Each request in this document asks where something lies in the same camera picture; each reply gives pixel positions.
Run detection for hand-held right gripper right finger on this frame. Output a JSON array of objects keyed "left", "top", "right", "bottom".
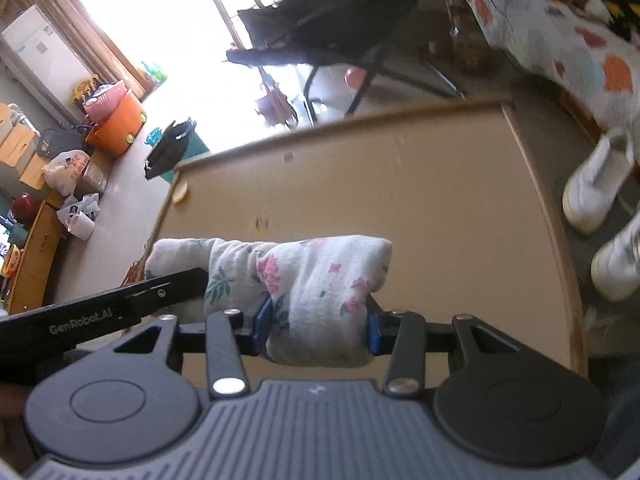
[{"left": 366, "top": 310, "right": 516, "bottom": 396}]

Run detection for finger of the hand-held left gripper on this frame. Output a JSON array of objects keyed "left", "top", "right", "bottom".
[{"left": 125, "top": 267, "right": 208, "bottom": 313}]

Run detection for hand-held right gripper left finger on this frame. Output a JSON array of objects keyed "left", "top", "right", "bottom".
[{"left": 114, "top": 296, "right": 275, "bottom": 397}]

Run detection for white floral garment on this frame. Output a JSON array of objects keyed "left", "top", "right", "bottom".
[{"left": 145, "top": 234, "right": 394, "bottom": 368}]

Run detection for orange wicker basket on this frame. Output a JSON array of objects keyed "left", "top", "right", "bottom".
[{"left": 124, "top": 257, "right": 153, "bottom": 286}]

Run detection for wooden cabinet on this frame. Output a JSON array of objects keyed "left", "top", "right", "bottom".
[{"left": 0, "top": 102, "right": 68, "bottom": 313}]

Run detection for white mug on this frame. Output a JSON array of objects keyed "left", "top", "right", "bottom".
[{"left": 64, "top": 209, "right": 97, "bottom": 241}]

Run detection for red round pot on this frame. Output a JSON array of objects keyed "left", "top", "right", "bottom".
[{"left": 11, "top": 192, "right": 40, "bottom": 225}]

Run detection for black bin bag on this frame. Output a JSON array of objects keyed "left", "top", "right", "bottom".
[{"left": 144, "top": 119, "right": 197, "bottom": 181}]

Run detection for white printed plastic bag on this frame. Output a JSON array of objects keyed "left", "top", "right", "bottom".
[{"left": 42, "top": 149, "right": 92, "bottom": 196}]

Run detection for orange plastic bucket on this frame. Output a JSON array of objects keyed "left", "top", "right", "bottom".
[{"left": 85, "top": 89, "right": 149, "bottom": 157}]

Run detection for black handbag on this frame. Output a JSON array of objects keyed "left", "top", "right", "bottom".
[{"left": 36, "top": 126, "right": 85, "bottom": 161}]

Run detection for pink plastic basket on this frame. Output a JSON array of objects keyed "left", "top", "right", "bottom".
[{"left": 81, "top": 81, "right": 130, "bottom": 122}]

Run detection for pink purple toy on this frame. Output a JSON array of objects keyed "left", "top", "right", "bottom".
[{"left": 254, "top": 66, "right": 300, "bottom": 127}]

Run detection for white sneaker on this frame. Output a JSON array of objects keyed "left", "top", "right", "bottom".
[
  {"left": 561, "top": 127, "right": 637, "bottom": 235},
  {"left": 591, "top": 210, "right": 640, "bottom": 302}
]

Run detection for person's dark trousers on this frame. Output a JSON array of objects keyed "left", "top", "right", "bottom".
[{"left": 587, "top": 350, "right": 640, "bottom": 466}]

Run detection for white standing air conditioner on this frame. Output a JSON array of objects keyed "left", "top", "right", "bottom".
[{"left": 1, "top": 5, "right": 92, "bottom": 123}]

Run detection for black folding chair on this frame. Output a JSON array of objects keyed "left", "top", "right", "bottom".
[{"left": 226, "top": 0, "right": 468, "bottom": 117}]

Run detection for white patchwork quilt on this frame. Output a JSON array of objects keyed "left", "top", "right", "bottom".
[{"left": 459, "top": 0, "right": 640, "bottom": 133}]

